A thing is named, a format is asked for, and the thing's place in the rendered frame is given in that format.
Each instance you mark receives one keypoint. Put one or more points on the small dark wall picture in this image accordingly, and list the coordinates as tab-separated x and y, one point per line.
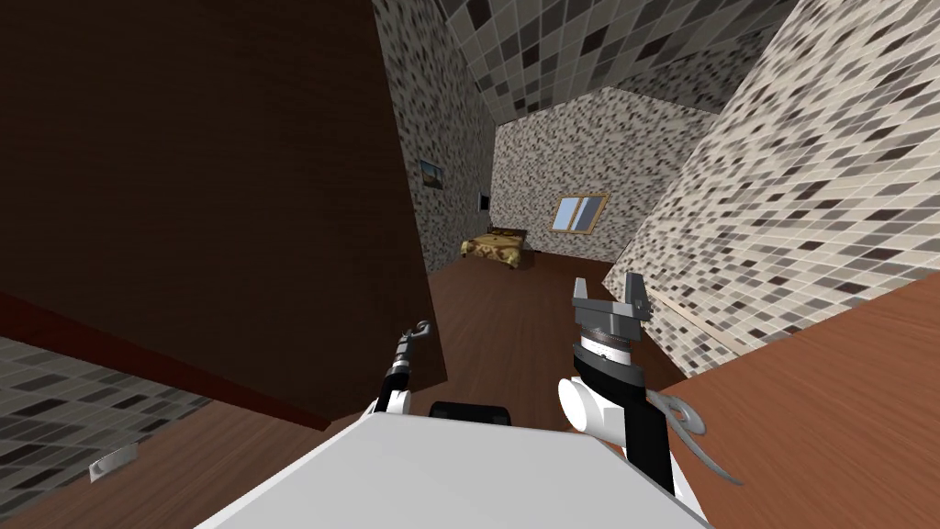
485	202

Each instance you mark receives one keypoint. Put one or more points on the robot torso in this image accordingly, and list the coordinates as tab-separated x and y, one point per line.
455	477

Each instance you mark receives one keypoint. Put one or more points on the brown wooden door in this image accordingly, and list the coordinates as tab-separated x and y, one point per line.
822	419

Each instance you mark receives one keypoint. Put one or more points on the framed landscape picture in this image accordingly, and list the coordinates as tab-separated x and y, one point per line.
432	174

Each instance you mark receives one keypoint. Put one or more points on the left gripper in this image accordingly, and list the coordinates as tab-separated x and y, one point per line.
406	345

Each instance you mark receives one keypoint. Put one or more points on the wooden framed window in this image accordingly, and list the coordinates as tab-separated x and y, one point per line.
579	214

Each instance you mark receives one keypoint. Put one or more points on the bed with yellow patterned cover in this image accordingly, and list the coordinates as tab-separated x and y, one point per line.
493	250

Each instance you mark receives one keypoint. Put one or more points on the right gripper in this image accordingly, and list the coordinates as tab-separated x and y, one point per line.
609	319

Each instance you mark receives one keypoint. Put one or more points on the small pale grey bar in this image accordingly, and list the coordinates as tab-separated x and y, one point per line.
112	463

